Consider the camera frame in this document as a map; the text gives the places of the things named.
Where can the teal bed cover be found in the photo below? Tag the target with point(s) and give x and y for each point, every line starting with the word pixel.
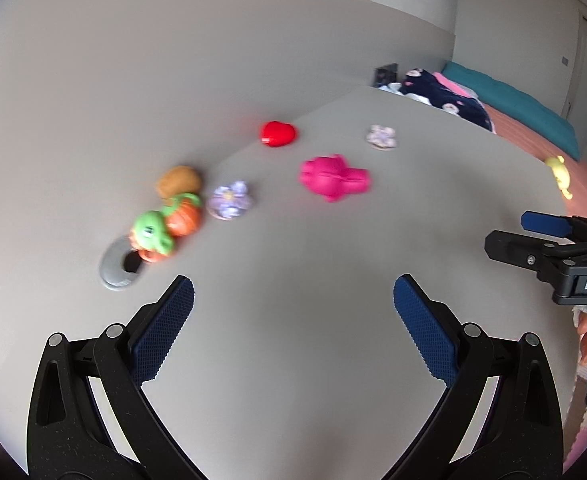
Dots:
pixel 518 105

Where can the purple flower toy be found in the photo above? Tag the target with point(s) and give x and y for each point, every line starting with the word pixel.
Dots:
pixel 382 136
pixel 231 200

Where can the salmon bed sheet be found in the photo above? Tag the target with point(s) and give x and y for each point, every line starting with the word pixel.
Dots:
pixel 533 145

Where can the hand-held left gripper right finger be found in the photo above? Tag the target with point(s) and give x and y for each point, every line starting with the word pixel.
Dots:
pixel 423 325

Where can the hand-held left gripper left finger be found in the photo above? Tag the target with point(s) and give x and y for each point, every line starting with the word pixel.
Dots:
pixel 166 325

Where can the red heart toy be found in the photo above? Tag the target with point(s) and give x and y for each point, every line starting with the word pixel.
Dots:
pixel 278 133

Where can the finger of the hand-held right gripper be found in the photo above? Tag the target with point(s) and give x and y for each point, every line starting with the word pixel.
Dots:
pixel 513 247
pixel 543 222

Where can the brown potato toy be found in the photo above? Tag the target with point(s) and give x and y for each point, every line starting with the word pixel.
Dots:
pixel 177 182

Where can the dark printed blanket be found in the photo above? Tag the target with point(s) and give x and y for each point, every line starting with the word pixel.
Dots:
pixel 448 92

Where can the green frog toy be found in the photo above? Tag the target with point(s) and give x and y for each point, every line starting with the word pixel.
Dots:
pixel 151 232

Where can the pink rubber toy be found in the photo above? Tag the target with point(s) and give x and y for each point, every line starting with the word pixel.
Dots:
pixel 331 177

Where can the orange pumpkin toy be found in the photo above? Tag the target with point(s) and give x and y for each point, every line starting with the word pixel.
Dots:
pixel 183 215

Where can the yellow rubber toy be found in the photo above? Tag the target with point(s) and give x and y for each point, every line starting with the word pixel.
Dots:
pixel 559 175

